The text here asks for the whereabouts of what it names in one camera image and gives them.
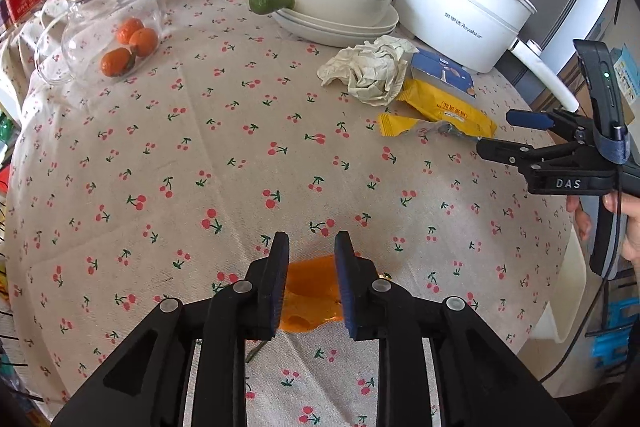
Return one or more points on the tangerine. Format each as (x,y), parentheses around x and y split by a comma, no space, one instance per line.
(129,29)
(117,62)
(145,43)

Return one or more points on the white electric pot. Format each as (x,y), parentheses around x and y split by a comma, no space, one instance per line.
(450,27)

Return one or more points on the large yellow snack packet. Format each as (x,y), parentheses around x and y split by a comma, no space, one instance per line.
(440,104)

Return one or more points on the person's right hand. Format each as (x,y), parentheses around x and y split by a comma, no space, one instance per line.
(631,227)

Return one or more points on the green avocado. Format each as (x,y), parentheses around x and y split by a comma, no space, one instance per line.
(262,0)

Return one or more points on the blue plastic crate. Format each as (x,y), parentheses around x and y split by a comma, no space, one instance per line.
(612,332)

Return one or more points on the torn yellow wrapper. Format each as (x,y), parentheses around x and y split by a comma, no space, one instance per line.
(405,124)

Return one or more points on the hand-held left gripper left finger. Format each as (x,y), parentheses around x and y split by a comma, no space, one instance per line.
(279,289)

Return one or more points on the cream plate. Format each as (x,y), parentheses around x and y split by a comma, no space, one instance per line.
(387,19)
(340,39)

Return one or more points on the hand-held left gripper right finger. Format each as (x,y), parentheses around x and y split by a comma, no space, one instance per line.
(346,289)

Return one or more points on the cherry print tablecloth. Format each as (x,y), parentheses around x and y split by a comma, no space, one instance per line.
(200,132)

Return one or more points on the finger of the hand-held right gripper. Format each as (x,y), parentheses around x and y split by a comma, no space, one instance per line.
(530,118)
(550,154)

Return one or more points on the orange peel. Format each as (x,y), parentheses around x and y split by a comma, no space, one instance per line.
(312,292)

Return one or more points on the beige crumpled paper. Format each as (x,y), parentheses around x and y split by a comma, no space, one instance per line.
(370,67)

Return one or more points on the blue printed box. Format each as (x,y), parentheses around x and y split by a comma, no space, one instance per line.
(629,74)

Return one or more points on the small blue carton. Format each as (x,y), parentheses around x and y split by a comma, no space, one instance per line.
(440,74)

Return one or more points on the white chair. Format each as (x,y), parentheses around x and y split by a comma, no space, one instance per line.
(560,307)

